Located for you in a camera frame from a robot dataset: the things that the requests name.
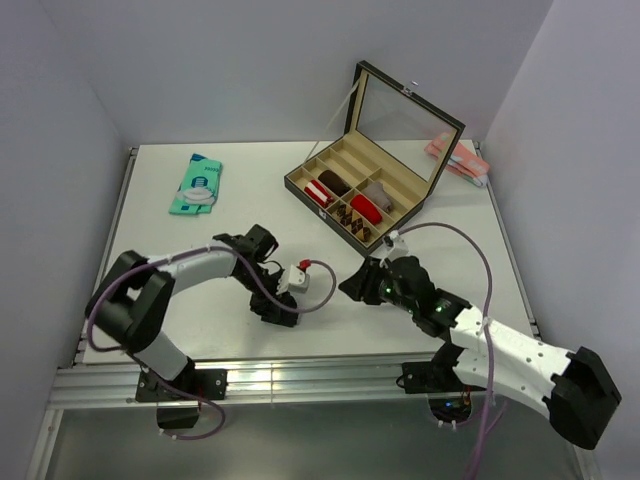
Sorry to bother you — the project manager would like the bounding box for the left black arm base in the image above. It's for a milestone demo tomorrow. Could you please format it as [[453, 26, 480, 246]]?
[[134, 360, 228, 441]]

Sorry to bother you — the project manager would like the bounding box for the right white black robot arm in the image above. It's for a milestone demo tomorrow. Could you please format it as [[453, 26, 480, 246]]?
[[339, 256, 621, 450]]

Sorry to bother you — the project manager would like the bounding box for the brown argyle rolled sock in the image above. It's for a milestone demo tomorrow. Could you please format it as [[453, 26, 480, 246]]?
[[334, 203, 371, 243]]

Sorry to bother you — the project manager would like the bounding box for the black compartment storage box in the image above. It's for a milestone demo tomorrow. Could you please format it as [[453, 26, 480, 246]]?
[[284, 61, 465, 256]]

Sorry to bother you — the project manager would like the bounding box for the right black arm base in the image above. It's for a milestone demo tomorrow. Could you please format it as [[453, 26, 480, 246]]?
[[395, 360, 484, 427]]

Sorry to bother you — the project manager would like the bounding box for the mint green sock pair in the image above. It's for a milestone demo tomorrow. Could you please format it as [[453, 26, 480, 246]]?
[[168, 154, 223, 215]]

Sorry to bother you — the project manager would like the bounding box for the red white striped rolled sock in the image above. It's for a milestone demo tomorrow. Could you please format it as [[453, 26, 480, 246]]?
[[304, 180, 334, 208]]

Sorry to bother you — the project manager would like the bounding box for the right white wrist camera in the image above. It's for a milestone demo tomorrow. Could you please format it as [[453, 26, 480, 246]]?
[[383, 230, 409, 262]]

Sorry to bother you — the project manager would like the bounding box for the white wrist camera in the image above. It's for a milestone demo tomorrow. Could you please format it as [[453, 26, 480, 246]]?
[[277, 264, 310, 295], [383, 230, 409, 262]]

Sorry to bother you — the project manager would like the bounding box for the aluminium frame rail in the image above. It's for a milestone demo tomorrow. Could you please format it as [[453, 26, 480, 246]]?
[[47, 354, 431, 410]]

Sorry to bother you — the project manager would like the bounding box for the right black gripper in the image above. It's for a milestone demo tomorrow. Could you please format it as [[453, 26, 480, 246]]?
[[337, 256, 417, 314]]

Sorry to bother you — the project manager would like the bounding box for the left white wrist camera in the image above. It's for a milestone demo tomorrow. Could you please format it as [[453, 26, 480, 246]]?
[[277, 264, 310, 295]]

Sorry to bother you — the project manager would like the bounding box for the pink sock pair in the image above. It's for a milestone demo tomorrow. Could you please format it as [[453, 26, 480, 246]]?
[[424, 133, 490, 188]]

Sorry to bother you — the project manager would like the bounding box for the grey rolled sock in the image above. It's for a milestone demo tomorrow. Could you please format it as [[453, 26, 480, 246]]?
[[362, 181, 393, 213]]

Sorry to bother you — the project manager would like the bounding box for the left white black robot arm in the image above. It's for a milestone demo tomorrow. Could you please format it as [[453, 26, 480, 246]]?
[[85, 225, 299, 399]]

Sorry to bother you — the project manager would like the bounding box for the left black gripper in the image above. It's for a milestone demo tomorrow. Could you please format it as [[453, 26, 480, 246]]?
[[234, 264, 289, 322]]

